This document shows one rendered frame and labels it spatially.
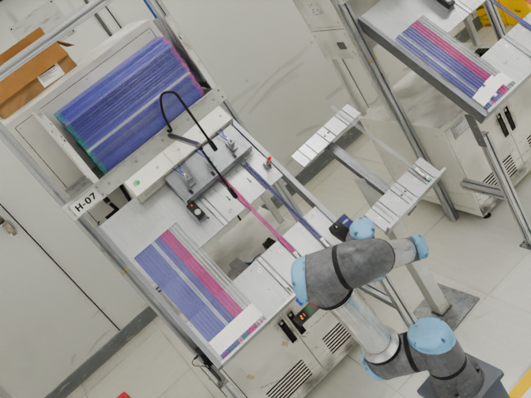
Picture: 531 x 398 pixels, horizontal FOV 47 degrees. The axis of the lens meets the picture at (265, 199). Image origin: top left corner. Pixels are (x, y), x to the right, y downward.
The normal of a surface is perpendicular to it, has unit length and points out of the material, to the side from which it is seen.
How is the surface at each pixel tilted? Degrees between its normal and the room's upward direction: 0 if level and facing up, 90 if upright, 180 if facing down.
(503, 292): 0
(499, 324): 0
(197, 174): 48
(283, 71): 90
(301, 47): 91
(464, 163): 90
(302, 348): 90
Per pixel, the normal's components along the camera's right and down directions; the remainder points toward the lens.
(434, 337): -0.40, -0.78
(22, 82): 0.39, 0.04
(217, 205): -0.01, -0.36
